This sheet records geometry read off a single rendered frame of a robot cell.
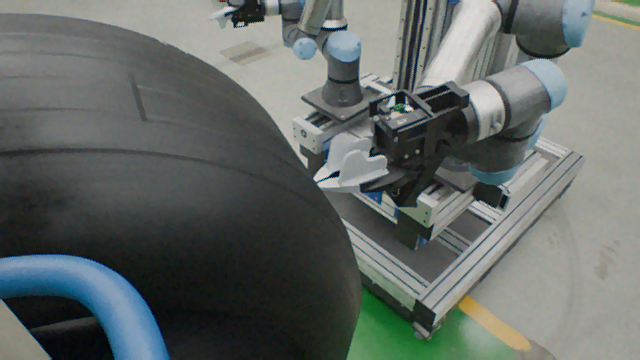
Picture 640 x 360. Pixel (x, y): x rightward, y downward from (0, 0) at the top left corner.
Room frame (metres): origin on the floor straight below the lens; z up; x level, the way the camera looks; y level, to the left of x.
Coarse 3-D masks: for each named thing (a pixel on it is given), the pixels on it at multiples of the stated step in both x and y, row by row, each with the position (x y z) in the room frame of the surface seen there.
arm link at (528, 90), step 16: (528, 64) 0.54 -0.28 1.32; (544, 64) 0.54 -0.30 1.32; (480, 80) 0.52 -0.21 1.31; (496, 80) 0.51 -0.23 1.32; (512, 80) 0.51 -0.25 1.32; (528, 80) 0.51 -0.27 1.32; (544, 80) 0.51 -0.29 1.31; (560, 80) 0.52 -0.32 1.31; (512, 96) 0.49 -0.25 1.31; (528, 96) 0.49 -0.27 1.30; (544, 96) 0.50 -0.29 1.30; (560, 96) 0.51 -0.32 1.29; (512, 112) 0.48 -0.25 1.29; (528, 112) 0.49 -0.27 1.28; (544, 112) 0.51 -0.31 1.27; (512, 128) 0.50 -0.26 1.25; (528, 128) 0.50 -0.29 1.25
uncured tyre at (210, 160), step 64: (0, 64) 0.26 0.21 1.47; (64, 64) 0.28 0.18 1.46; (128, 64) 0.31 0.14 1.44; (192, 64) 0.37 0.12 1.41; (0, 128) 0.20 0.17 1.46; (64, 128) 0.21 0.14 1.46; (128, 128) 0.22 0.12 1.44; (192, 128) 0.25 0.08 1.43; (256, 128) 0.31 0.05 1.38; (0, 192) 0.16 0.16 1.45; (64, 192) 0.17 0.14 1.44; (128, 192) 0.18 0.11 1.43; (192, 192) 0.20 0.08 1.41; (256, 192) 0.22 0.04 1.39; (320, 192) 0.29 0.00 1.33; (0, 256) 0.14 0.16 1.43; (128, 256) 0.16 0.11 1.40; (192, 256) 0.17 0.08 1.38; (256, 256) 0.19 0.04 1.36; (320, 256) 0.23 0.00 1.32; (64, 320) 0.13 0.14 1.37; (192, 320) 0.39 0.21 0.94; (256, 320) 0.36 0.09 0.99; (320, 320) 0.21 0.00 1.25
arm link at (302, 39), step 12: (312, 0) 1.41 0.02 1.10; (324, 0) 1.40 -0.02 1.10; (312, 12) 1.40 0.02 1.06; (324, 12) 1.41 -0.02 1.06; (300, 24) 1.41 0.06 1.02; (312, 24) 1.39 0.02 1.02; (288, 36) 1.46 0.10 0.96; (300, 36) 1.39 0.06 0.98; (312, 36) 1.39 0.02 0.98; (300, 48) 1.36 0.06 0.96; (312, 48) 1.37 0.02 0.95
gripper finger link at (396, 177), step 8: (392, 168) 0.42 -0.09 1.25; (400, 168) 0.41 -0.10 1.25; (384, 176) 0.40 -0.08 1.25; (392, 176) 0.40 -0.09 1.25; (400, 176) 0.40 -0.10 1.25; (408, 176) 0.41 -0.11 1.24; (360, 184) 0.39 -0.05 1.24; (368, 184) 0.40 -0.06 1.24; (376, 184) 0.40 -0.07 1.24; (384, 184) 0.39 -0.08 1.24; (392, 184) 0.40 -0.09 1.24; (400, 184) 0.40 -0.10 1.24; (368, 192) 0.39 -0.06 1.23
